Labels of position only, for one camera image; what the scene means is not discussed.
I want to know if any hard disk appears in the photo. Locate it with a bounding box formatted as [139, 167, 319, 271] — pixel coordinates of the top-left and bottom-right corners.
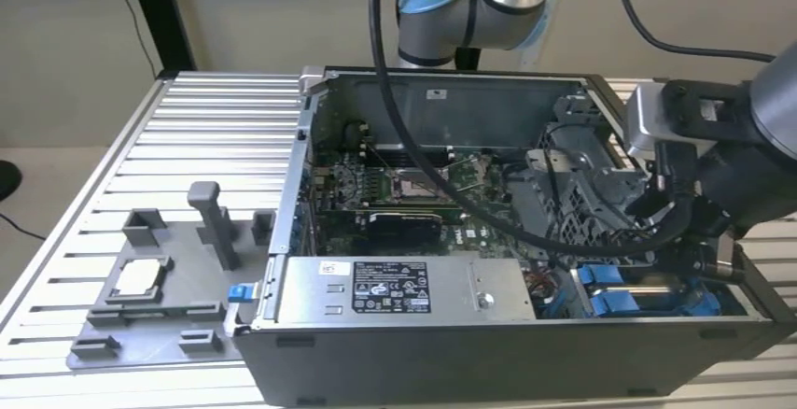
[576, 261, 724, 298]

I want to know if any blue case latch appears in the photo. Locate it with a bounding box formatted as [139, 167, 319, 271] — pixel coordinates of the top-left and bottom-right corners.
[228, 282, 257, 305]

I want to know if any metal socket cover frame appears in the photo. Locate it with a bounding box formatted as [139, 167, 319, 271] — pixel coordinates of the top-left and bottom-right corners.
[445, 154, 497, 195]

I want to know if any grey parts rack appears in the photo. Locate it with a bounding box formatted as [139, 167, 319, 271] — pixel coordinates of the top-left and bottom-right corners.
[65, 180, 279, 373]

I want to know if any thin metal locking lever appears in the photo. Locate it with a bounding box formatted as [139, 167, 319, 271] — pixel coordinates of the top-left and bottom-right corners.
[360, 140, 399, 175]

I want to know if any black round object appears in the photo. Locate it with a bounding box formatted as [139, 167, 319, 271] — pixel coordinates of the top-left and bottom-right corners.
[0, 160, 24, 201]

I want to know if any black upright pole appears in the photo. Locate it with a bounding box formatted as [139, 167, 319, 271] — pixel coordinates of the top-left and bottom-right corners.
[124, 0, 199, 72]

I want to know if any dark grey PC case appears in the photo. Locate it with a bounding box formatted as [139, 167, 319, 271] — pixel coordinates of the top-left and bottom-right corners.
[233, 65, 797, 408]

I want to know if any CPU socket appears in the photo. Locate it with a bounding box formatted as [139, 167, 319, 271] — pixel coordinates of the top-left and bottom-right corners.
[389, 168, 453, 205]

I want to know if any silver CPU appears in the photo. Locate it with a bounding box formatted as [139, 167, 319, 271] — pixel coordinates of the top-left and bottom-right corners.
[111, 259, 167, 296]

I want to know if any black internal cable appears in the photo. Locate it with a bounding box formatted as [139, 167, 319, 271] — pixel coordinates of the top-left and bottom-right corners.
[540, 121, 561, 249]

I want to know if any thin black floor cable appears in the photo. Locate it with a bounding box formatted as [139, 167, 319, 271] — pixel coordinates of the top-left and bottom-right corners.
[0, 212, 47, 241]

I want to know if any silver power supply unit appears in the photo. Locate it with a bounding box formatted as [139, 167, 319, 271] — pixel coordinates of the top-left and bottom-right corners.
[273, 255, 539, 325]

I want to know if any thin black wall cable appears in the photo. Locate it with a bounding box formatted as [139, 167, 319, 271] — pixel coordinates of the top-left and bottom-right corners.
[109, 0, 161, 78]

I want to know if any red black wire bundle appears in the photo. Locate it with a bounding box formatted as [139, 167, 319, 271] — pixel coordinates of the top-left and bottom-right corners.
[527, 271, 565, 301]

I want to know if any black graphics card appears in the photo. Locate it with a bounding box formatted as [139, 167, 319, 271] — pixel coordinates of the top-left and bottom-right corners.
[316, 207, 445, 245]

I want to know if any green motherboard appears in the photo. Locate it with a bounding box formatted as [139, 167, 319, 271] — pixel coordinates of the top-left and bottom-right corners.
[308, 145, 531, 263]

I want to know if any blue disk carrier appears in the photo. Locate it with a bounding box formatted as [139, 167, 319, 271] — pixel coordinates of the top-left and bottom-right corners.
[588, 287, 724, 319]

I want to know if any grey metal disk bay cage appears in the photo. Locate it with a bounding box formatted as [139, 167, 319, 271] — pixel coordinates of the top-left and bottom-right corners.
[507, 119, 728, 320]

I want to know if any green RAM stick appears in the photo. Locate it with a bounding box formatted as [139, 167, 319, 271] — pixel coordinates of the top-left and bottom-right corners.
[117, 308, 192, 322]

